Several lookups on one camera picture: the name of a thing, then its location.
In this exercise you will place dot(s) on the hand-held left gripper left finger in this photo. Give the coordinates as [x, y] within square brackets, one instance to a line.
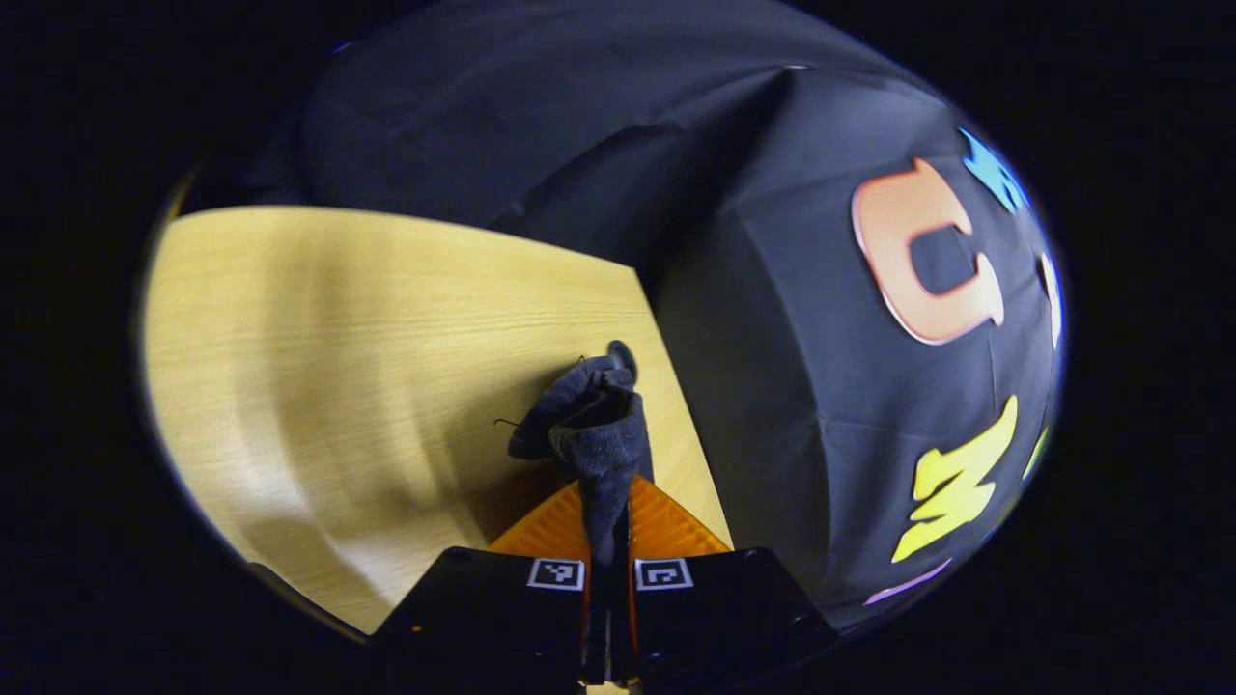
[483, 618]

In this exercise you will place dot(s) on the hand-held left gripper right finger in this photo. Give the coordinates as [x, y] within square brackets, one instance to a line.
[724, 618]

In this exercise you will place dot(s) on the dark grey jeans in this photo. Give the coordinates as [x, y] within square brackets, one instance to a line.
[599, 434]

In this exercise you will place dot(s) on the black backdrop cloth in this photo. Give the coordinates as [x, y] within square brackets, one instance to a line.
[821, 386]

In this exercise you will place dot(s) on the black round table grommet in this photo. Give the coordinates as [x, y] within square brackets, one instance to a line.
[624, 351]

